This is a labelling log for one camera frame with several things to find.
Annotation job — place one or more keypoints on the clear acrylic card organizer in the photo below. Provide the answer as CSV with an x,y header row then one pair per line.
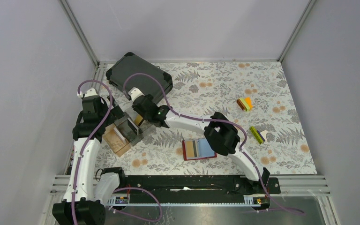
x,y
132,132

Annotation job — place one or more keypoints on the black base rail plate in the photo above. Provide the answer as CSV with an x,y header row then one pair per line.
x,y
182,189

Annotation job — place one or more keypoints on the gold credit card stack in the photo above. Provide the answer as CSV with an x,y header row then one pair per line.
x,y
139,120

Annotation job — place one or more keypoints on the wooden block base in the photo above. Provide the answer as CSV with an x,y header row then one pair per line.
x,y
115,144

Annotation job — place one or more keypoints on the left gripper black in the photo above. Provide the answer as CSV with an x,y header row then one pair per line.
x,y
115,113

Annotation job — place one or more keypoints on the floral patterned table mat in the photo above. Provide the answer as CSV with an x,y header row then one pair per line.
x,y
205,88

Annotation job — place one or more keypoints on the dark grey hard case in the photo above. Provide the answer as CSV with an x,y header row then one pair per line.
x,y
133,71

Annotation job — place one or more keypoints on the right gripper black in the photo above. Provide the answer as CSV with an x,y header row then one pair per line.
x,y
145,95

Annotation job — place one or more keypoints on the orange green sticky note block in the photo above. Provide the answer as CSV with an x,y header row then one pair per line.
x,y
245,103

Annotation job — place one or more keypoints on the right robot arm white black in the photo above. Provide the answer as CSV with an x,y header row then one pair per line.
x,y
220,133

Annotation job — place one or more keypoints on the red leather card holder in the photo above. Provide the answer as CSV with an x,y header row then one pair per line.
x,y
205,151

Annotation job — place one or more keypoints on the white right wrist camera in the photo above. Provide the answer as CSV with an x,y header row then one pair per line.
x,y
134,93

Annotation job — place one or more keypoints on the white card stack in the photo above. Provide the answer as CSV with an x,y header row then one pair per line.
x,y
119,134

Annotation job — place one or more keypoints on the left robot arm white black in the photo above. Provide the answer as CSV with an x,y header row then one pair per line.
x,y
83,203

